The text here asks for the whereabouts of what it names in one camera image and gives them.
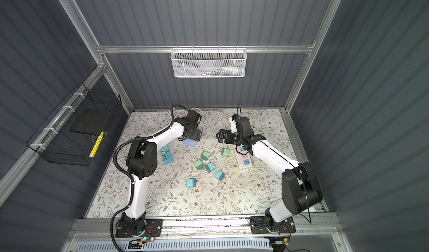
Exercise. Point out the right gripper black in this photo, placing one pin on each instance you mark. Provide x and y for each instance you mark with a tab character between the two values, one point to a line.
228	133

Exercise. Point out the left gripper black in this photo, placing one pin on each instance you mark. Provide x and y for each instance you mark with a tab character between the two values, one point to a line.
197	135

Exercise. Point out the blue square socket cube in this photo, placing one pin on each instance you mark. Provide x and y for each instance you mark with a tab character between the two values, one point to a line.
190	142

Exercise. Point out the white long power strip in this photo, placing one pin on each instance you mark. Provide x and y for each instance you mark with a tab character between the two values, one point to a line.
243	158

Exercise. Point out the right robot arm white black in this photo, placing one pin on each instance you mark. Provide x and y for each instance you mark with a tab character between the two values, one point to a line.
300	188

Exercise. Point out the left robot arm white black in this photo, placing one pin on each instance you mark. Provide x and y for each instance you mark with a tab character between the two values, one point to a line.
138	159

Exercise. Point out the green plug cube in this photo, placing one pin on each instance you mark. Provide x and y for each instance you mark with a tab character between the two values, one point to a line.
199	165
225	152
205	155

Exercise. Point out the floral patterned table mat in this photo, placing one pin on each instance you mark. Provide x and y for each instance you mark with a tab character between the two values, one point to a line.
240	192

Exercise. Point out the pens in white basket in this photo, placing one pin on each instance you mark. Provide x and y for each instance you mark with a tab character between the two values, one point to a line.
223	71

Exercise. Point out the black flat pad in basket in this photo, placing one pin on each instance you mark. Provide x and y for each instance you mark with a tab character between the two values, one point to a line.
92	122

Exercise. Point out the yellow marker pen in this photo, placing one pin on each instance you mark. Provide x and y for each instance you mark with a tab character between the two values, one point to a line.
96	145

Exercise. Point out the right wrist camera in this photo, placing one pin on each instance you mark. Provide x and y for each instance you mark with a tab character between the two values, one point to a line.
233	120

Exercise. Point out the white wire mesh basket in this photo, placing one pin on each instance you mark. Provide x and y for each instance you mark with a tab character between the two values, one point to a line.
186	64

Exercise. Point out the white ventilated cable tray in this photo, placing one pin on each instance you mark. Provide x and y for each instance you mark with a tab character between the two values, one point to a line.
199	245

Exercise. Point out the black wire mesh basket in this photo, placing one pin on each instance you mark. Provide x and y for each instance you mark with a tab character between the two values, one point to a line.
75	133

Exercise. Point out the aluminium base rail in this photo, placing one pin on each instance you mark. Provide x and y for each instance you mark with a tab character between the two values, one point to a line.
176	227

